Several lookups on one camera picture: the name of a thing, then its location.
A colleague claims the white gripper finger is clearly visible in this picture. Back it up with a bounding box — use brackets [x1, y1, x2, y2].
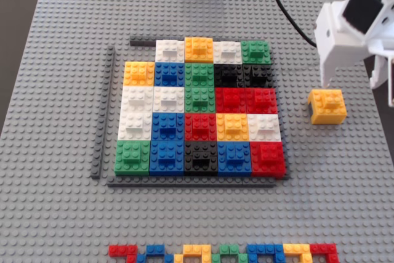
[313, 2, 371, 88]
[370, 55, 394, 107]

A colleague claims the red lego cube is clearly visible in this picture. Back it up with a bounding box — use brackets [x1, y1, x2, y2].
[246, 88, 279, 115]
[214, 87, 248, 115]
[250, 142, 286, 178]
[184, 112, 218, 142]

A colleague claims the green lego letter O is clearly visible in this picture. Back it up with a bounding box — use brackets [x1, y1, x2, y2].
[211, 243, 249, 263]

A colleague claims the green lego cube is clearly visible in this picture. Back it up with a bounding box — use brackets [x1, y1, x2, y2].
[184, 62, 215, 88]
[241, 40, 272, 65]
[113, 139, 151, 177]
[184, 87, 216, 113]

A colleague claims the yellow lego letter E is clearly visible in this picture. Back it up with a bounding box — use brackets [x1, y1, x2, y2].
[282, 243, 312, 263]

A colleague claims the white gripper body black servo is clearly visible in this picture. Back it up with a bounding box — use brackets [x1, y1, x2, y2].
[337, 0, 394, 58]

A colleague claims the dark grey lego wall strip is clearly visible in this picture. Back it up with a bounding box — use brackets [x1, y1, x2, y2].
[129, 34, 267, 47]
[90, 45, 116, 180]
[107, 176, 277, 188]

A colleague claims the yellow lego letter B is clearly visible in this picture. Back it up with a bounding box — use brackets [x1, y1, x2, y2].
[173, 243, 213, 263]

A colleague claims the yellow lego cube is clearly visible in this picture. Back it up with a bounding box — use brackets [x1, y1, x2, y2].
[123, 61, 156, 87]
[215, 113, 250, 142]
[183, 36, 215, 63]
[307, 88, 348, 126]

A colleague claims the grey lego baseplate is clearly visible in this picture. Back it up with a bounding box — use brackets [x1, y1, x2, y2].
[0, 0, 394, 263]

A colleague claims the black lego cube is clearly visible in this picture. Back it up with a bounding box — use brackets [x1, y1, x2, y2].
[243, 64, 275, 89]
[214, 63, 244, 89]
[183, 141, 219, 177]

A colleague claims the blue lego cube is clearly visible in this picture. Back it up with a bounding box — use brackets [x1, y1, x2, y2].
[150, 112, 187, 142]
[153, 62, 186, 87]
[149, 140, 186, 177]
[217, 141, 253, 177]

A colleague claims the red lego letter L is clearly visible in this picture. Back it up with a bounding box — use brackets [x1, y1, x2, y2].
[309, 243, 339, 263]

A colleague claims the blue lego letter R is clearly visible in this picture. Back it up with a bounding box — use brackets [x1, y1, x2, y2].
[247, 243, 284, 263]

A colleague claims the white lego cube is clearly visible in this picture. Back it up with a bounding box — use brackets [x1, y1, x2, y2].
[212, 40, 243, 64]
[153, 86, 186, 113]
[155, 39, 186, 63]
[247, 113, 283, 143]
[121, 86, 155, 113]
[117, 111, 153, 141]

